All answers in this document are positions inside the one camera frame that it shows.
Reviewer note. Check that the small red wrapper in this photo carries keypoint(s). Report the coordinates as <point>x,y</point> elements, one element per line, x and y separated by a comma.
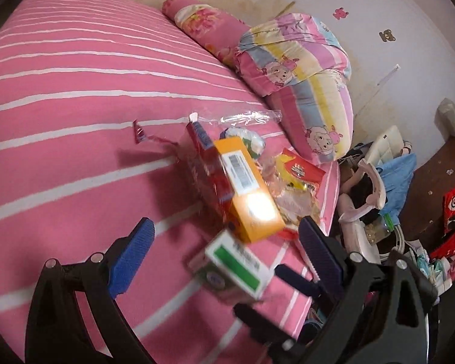
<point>140,134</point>

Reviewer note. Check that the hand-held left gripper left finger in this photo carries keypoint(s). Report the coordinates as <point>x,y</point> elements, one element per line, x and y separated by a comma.
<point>131,258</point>

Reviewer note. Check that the plastic bottle with green cap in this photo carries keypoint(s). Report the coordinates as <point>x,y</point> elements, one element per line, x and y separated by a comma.
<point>379,229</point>

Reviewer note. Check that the clear plastic zip bag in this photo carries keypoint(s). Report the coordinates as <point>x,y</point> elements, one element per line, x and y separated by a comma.
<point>246,117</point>

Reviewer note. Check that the blue cloth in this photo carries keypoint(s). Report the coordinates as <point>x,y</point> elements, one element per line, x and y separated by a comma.
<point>398,182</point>

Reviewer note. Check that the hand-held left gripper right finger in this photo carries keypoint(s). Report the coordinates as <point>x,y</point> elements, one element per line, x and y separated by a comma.
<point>322,254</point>

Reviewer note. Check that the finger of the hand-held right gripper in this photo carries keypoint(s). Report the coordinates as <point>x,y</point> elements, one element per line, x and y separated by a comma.
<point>295,278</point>
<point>258,322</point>

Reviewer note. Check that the pink striped bed sheet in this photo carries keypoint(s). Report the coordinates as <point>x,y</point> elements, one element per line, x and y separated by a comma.
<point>60,121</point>

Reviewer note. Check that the grey bag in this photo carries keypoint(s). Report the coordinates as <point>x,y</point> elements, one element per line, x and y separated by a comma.
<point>451,115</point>

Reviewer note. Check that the red and yellow snack packet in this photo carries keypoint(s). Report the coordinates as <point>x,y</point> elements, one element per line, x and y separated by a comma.
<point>299,168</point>

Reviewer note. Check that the pink floral bolster pillow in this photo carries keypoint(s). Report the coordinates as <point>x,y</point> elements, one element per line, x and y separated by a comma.
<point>204,22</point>

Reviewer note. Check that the white office chair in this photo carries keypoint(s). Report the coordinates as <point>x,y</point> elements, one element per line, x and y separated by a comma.
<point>385,140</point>

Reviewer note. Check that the brown bear wall sticker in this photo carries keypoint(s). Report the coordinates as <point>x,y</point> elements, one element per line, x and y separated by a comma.
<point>387,36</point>

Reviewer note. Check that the white and green wrapper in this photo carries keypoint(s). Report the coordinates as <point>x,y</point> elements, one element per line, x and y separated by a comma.
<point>250,142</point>

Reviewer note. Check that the orange cardboard box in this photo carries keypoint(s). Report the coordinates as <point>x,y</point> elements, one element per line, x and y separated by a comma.
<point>246,193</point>

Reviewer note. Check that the striped cartoon sheep pillow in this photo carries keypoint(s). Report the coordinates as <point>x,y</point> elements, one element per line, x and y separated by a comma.
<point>318,121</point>

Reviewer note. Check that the green and white box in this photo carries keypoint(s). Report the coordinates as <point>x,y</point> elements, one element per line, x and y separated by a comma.
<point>235,265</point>

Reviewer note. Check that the clear pinkish snack wrapper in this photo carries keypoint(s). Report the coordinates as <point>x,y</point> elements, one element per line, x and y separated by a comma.
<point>295,204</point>

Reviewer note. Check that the pink bear wall sticker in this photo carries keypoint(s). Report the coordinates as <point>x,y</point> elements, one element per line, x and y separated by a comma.
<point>340,13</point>

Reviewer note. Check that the pile of light blue packets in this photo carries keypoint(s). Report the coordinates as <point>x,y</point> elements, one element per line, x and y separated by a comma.
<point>432,269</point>

